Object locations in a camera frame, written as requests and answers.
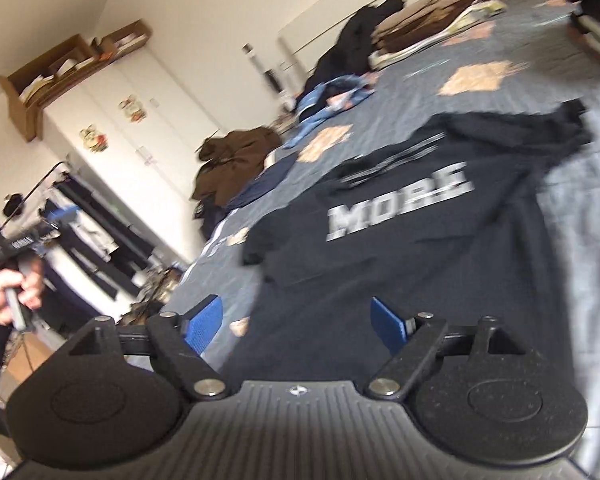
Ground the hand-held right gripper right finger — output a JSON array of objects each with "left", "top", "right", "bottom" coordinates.
[{"left": 365, "top": 296, "right": 528, "bottom": 402}]

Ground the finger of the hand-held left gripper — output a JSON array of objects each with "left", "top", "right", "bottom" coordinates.
[{"left": 47, "top": 205, "right": 79, "bottom": 225}]

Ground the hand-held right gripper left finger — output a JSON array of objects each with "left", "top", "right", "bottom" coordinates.
[{"left": 62, "top": 294, "right": 228, "bottom": 402}]

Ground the black printed t-shirt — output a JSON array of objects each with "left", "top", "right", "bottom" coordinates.
[{"left": 220, "top": 99, "right": 596, "bottom": 401}]

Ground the black clothes rack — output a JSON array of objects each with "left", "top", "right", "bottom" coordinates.
[{"left": 0, "top": 160, "right": 161, "bottom": 321}]

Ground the row of hanging clothes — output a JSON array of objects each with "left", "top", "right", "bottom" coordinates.
[{"left": 35, "top": 175, "right": 156, "bottom": 311}]

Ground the stack of folded brown clothes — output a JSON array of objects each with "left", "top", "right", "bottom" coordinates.
[{"left": 369, "top": 0, "right": 508, "bottom": 68}]

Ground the row of shoes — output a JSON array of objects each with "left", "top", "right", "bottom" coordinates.
[{"left": 120, "top": 260, "right": 191, "bottom": 326}]

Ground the cartoon mouse sticker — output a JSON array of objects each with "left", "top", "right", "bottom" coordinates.
[
  {"left": 79, "top": 126, "right": 110, "bottom": 153},
  {"left": 119, "top": 95, "right": 146, "bottom": 123}
]

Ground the white wardrobe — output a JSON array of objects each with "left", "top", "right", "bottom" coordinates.
[{"left": 40, "top": 42, "right": 231, "bottom": 266}]

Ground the black jacket with patch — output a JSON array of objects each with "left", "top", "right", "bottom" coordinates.
[{"left": 192, "top": 195, "right": 231, "bottom": 241}]

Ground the low wooden cabinet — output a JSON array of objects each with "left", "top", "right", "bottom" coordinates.
[{"left": 5, "top": 332, "right": 53, "bottom": 386}]

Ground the large cardboard box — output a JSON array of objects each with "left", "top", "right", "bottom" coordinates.
[{"left": 0, "top": 35, "right": 101, "bottom": 143}]

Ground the navy blue garment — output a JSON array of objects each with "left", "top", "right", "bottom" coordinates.
[{"left": 227, "top": 152, "right": 301, "bottom": 208}]

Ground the brown jacket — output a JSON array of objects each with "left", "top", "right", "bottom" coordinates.
[{"left": 190, "top": 127, "right": 283, "bottom": 208}]

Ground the small cardboard box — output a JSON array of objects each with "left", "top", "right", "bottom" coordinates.
[{"left": 91, "top": 19, "right": 153, "bottom": 63}]

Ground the grey-blue printed quilt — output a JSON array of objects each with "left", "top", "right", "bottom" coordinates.
[{"left": 145, "top": 0, "right": 600, "bottom": 480}]

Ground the light blue denim garment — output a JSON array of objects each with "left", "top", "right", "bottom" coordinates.
[{"left": 282, "top": 72, "right": 381, "bottom": 148}]

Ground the black hanging brush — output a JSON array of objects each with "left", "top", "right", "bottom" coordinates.
[{"left": 242, "top": 42, "right": 286, "bottom": 106}]

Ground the black puffy jacket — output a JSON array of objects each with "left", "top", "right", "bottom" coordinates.
[{"left": 307, "top": 0, "right": 406, "bottom": 88}]

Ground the white headboard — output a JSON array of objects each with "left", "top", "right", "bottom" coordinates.
[{"left": 277, "top": 0, "right": 546, "bottom": 63}]

